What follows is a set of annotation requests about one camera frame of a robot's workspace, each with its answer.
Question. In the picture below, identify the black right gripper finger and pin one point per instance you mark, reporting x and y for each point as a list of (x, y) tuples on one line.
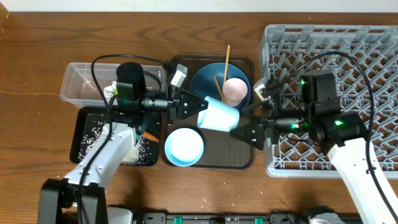
[(249, 110), (252, 134)]

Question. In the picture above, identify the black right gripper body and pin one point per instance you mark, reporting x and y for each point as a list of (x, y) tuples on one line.
[(291, 121)]

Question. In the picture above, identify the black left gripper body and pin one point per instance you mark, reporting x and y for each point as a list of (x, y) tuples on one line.
[(153, 99)]

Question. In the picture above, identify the light blue cup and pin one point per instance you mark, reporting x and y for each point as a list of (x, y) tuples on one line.
[(218, 116)]

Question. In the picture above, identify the pink cup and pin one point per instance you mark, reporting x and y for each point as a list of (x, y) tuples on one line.
[(234, 91)]

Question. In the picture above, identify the orange carrot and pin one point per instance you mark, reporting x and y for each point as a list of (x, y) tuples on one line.
[(150, 136)]

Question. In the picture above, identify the light blue bowl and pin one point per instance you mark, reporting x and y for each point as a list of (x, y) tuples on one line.
[(184, 147)]

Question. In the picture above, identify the white napkin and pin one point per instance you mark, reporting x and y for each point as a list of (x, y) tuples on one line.
[(110, 91)]

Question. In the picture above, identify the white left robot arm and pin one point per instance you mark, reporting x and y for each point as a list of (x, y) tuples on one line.
[(129, 110)]

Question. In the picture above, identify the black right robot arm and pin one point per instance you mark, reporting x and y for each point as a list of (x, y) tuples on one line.
[(342, 136)]

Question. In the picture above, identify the grey dishwasher rack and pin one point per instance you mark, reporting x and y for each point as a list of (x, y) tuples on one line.
[(363, 60)]

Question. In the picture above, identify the dark blue plate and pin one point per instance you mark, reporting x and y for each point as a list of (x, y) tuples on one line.
[(203, 83)]

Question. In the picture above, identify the wooden chopstick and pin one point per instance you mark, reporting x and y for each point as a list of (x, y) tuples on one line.
[(219, 89), (226, 64)]

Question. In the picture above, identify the brown serving tray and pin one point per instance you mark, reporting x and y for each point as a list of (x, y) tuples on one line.
[(221, 151)]

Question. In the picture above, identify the pile of white rice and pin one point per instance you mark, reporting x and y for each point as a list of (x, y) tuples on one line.
[(92, 130)]

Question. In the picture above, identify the black plastic tray bin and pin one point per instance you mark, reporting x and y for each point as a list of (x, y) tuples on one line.
[(149, 153)]

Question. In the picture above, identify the clear plastic bin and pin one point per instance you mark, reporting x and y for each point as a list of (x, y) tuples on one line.
[(83, 86)]

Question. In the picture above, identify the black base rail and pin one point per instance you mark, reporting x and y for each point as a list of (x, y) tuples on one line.
[(273, 218)]

